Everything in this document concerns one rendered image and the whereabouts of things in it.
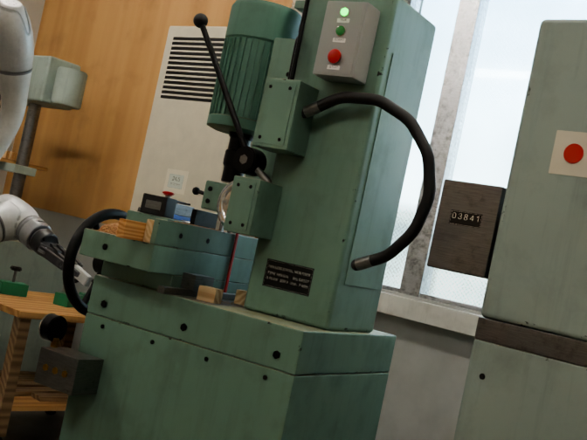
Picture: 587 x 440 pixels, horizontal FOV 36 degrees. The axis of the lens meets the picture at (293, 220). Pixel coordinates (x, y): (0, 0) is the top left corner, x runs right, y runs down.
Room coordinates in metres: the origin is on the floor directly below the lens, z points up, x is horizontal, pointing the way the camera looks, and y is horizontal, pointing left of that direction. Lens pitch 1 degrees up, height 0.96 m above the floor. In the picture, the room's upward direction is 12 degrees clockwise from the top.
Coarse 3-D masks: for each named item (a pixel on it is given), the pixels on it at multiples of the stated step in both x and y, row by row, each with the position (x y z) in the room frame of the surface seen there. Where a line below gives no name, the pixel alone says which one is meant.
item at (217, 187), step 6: (210, 186) 2.16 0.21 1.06; (216, 186) 2.15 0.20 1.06; (222, 186) 2.14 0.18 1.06; (204, 192) 2.17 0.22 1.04; (210, 192) 2.16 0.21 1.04; (216, 192) 2.15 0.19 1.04; (204, 198) 2.16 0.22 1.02; (210, 198) 2.16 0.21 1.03; (216, 198) 2.15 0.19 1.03; (204, 204) 2.16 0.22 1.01; (210, 204) 2.15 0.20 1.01; (216, 204) 2.14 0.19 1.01; (216, 210) 2.14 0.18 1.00
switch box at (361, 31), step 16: (336, 16) 1.87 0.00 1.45; (352, 16) 1.85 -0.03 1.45; (368, 16) 1.84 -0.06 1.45; (352, 32) 1.84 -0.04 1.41; (368, 32) 1.85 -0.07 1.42; (320, 48) 1.88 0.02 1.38; (336, 48) 1.86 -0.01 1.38; (352, 48) 1.84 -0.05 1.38; (368, 48) 1.86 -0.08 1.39; (320, 64) 1.87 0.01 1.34; (336, 64) 1.85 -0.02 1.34; (352, 64) 1.83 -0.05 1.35; (368, 64) 1.87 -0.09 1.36; (336, 80) 1.90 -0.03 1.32; (352, 80) 1.86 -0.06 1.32
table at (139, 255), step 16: (96, 240) 2.00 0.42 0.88; (112, 240) 1.97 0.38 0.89; (128, 240) 1.95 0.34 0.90; (96, 256) 1.99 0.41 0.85; (112, 256) 1.97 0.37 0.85; (128, 256) 1.94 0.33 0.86; (144, 256) 1.92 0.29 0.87; (160, 256) 1.93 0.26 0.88; (176, 256) 1.98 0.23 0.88; (192, 256) 2.02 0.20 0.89; (208, 256) 2.07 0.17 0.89; (224, 256) 2.13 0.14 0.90; (160, 272) 1.94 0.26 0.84; (176, 272) 1.99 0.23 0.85; (192, 272) 2.03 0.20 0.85; (208, 272) 2.08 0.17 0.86; (224, 272) 2.14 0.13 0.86; (240, 272) 2.19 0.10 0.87
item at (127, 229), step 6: (120, 222) 1.88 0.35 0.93; (126, 222) 1.87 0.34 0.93; (132, 222) 1.89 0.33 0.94; (138, 222) 1.91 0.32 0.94; (120, 228) 1.88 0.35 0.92; (126, 228) 1.88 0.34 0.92; (132, 228) 1.89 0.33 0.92; (138, 228) 1.91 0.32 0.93; (144, 228) 1.92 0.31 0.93; (120, 234) 1.88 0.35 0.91; (126, 234) 1.88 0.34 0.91; (132, 234) 1.90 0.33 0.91; (138, 234) 1.91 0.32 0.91; (138, 240) 1.92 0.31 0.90
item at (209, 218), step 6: (192, 210) 2.19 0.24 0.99; (198, 210) 2.19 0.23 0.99; (192, 216) 2.19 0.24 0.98; (198, 216) 2.19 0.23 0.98; (204, 216) 2.21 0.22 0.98; (210, 216) 2.23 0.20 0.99; (216, 216) 2.25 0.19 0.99; (186, 222) 2.24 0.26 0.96; (192, 222) 2.18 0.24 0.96; (198, 222) 2.20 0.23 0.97; (204, 222) 2.22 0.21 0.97; (210, 222) 2.23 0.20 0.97; (216, 222) 2.25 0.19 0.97
